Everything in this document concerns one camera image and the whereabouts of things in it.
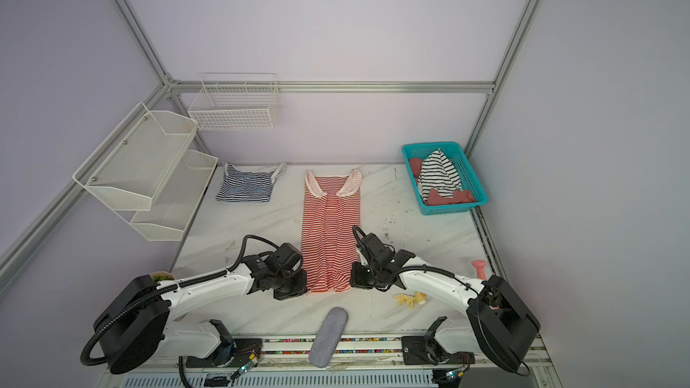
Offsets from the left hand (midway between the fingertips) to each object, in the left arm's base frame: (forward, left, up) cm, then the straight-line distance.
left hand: (306, 292), depth 83 cm
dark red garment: (+36, -47, +3) cm, 59 cm away
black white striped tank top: (+48, -50, +4) cm, 70 cm away
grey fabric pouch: (-13, -8, +1) cm, 15 cm away
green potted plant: (+2, +42, +8) cm, 43 cm away
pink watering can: (+5, -53, +10) cm, 54 cm away
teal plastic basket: (+44, -62, +6) cm, 76 cm away
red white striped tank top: (+29, -6, -1) cm, 29 cm away
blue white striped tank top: (+43, +30, 0) cm, 53 cm away
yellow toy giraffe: (-2, -36, 0) cm, 36 cm away
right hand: (+1, -13, +3) cm, 13 cm away
